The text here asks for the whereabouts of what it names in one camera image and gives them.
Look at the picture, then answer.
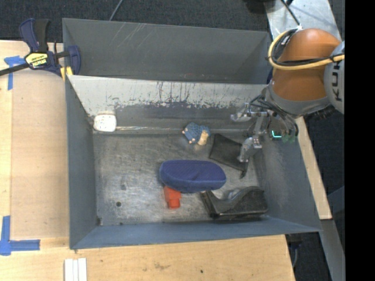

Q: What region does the dark green flat block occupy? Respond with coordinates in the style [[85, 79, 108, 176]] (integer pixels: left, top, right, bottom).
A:
[[208, 133, 250, 180]]

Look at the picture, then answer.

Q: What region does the orange-red plastic piece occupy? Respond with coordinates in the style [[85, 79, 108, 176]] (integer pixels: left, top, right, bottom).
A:
[[163, 185, 182, 210]]

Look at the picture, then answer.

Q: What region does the white rounded box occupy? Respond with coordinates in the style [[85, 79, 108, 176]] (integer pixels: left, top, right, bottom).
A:
[[93, 112, 118, 133]]

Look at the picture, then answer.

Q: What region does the grey metal bin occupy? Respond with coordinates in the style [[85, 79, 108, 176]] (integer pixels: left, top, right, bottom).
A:
[[62, 18, 323, 250]]

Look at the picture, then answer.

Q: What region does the blue oval cushion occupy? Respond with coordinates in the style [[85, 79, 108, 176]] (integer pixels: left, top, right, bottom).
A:
[[159, 159, 227, 194]]

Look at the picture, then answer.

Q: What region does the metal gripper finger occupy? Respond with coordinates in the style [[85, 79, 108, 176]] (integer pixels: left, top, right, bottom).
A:
[[230, 109, 254, 123], [237, 136, 263, 163]]

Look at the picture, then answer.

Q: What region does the blue toy animal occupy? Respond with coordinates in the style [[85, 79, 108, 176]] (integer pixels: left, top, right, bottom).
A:
[[182, 122, 212, 146]]

